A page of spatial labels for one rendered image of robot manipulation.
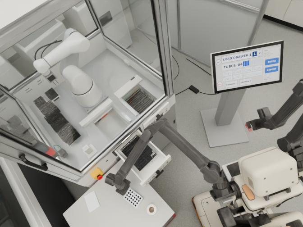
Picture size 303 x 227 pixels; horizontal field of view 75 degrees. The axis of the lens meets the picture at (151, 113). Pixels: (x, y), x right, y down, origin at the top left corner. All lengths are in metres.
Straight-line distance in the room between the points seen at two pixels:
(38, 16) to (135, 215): 1.33
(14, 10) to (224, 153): 2.23
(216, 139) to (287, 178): 1.48
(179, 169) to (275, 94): 1.58
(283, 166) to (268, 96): 1.98
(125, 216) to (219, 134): 1.46
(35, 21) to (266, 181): 1.07
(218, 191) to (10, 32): 1.07
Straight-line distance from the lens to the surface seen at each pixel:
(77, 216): 1.75
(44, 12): 0.77
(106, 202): 1.67
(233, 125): 2.59
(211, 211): 2.05
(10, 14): 0.90
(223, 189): 1.11
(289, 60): 3.45
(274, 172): 1.04
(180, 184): 2.35
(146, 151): 1.51
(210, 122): 2.56
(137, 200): 1.56
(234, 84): 1.68
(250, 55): 1.69
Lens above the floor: 2.32
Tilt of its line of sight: 60 degrees down
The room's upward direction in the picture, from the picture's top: 17 degrees counter-clockwise
